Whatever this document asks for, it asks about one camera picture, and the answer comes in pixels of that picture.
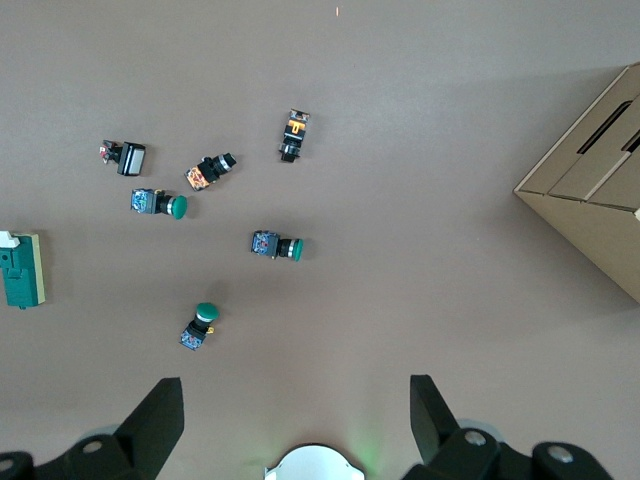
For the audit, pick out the black square button red terminals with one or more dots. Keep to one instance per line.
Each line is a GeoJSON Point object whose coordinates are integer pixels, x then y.
{"type": "Point", "coordinates": [127, 157]}

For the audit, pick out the black orange selector switch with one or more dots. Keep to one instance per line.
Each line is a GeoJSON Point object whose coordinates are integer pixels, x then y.
{"type": "Point", "coordinates": [295, 135]}
{"type": "Point", "coordinates": [210, 172]}

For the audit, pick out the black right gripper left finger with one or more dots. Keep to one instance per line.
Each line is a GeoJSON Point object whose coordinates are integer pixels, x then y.
{"type": "Point", "coordinates": [145, 430]}

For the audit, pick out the green mushroom push button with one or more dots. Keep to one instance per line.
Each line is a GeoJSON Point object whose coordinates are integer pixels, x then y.
{"type": "Point", "coordinates": [160, 202]}
{"type": "Point", "coordinates": [277, 245]}
{"type": "Point", "coordinates": [200, 325]}

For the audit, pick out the brown cardboard drawer box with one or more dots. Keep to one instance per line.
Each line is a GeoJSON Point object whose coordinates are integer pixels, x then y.
{"type": "Point", "coordinates": [595, 200]}

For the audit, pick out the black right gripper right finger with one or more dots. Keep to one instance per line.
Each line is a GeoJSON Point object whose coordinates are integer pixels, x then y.
{"type": "Point", "coordinates": [435, 440]}

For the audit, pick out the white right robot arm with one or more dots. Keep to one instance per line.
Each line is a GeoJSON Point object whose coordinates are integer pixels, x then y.
{"type": "Point", "coordinates": [315, 465]}

